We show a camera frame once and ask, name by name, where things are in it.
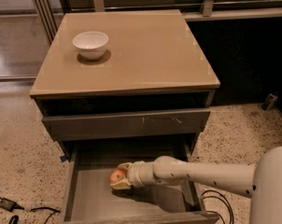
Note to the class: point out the closed grey top drawer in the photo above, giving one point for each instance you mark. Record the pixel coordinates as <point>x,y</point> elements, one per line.
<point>127,124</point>

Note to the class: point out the blue tape piece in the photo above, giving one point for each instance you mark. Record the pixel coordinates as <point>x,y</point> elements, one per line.
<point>63,158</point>

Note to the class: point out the black power adapter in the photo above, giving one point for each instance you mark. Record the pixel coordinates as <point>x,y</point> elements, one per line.
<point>9,205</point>

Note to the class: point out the open grey middle drawer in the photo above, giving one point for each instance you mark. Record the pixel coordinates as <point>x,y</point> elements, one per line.
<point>90,200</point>

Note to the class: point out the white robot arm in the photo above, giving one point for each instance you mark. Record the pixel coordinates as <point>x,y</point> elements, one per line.
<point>260,182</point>

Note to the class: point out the white ceramic bowl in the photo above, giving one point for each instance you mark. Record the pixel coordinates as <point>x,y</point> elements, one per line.
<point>91,45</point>

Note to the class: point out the grey drawer cabinet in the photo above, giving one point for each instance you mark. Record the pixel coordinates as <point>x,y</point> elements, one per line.
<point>152,63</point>

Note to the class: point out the small grey floor device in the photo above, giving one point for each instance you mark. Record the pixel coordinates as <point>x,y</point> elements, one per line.
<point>269,102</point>

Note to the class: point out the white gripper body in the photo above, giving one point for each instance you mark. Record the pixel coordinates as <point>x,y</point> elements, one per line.
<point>135,174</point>

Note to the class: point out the red apple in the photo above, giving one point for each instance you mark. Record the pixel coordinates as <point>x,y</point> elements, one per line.
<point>116,176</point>

